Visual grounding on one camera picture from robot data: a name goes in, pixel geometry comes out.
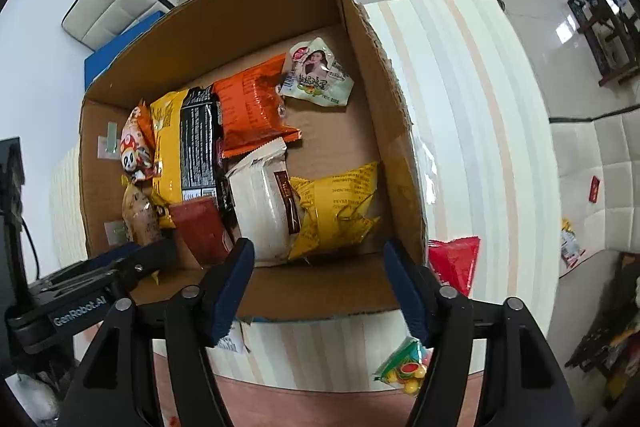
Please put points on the small white portrait packet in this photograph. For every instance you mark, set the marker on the small white portrait packet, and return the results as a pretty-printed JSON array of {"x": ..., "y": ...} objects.
[{"x": 315, "y": 74}]

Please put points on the large yellow black snack packet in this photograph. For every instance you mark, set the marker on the large yellow black snack packet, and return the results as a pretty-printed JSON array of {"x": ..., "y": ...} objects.
[{"x": 170, "y": 147}]

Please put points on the red triangular snack packet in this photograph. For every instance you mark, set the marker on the red triangular snack packet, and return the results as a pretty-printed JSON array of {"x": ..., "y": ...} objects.
[{"x": 455, "y": 264}]

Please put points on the pink white snack packet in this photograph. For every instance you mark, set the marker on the pink white snack packet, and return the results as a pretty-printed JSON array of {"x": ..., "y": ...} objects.
[{"x": 571, "y": 244}]

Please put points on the blue floor mat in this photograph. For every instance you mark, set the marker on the blue floor mat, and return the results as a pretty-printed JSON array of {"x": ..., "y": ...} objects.
[{"x": 107, "y": 57}]

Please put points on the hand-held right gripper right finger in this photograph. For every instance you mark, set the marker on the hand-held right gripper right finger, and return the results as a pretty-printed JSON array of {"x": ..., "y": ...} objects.
[{"x": 407, "y": 292}]

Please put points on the panda cartoon snack packet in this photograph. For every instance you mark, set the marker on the panda cartoon snack packet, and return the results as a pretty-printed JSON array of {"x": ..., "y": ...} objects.
[{"x": 137, "y": 147}]

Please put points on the dark red snack packet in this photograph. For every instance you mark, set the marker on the dark red snack packet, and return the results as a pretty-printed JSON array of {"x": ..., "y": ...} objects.
[{"x": 200, "y": 227}]

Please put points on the dark wooden chair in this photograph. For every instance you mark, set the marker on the dark wooden chair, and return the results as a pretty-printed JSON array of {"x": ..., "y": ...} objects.
[{"x": 610, "y": 42}]

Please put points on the brown orange snack packet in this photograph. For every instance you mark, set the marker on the brown orange snack packet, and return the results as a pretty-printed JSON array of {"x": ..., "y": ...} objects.
[{"x": 142, "y": 217}]

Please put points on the cardboard box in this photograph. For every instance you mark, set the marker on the cardboard box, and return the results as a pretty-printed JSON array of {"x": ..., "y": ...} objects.
[{"x": 250, "y": 7}]

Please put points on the white padded chair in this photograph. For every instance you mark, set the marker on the white padded chair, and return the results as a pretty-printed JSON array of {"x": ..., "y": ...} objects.
[
  {"x": 110, "y": 2},
  {"x": 600, "y": 147}
]

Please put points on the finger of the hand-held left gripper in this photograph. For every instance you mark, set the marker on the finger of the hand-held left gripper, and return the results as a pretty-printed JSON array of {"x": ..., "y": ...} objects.
[
  {"x": 115, "y": 257},
  {"x": 150, "y": 262}
]

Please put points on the small red card packet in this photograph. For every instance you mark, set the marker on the small red card packet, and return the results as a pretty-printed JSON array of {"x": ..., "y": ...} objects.
[{"x": 593, "y": 189}]

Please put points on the small yellow snack packet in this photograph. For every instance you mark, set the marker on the small yellow snack packet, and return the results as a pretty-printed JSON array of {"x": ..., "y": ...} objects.
[{"x": 340, "y": 202}]

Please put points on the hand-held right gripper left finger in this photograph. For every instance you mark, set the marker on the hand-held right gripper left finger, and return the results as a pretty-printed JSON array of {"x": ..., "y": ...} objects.
[{"x": 232, "y": 292}]

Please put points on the green packet with yellow balls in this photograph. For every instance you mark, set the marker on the green packet with yellow balls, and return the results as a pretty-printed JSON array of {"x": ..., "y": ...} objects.
[{"x": 400, "y": 364}]

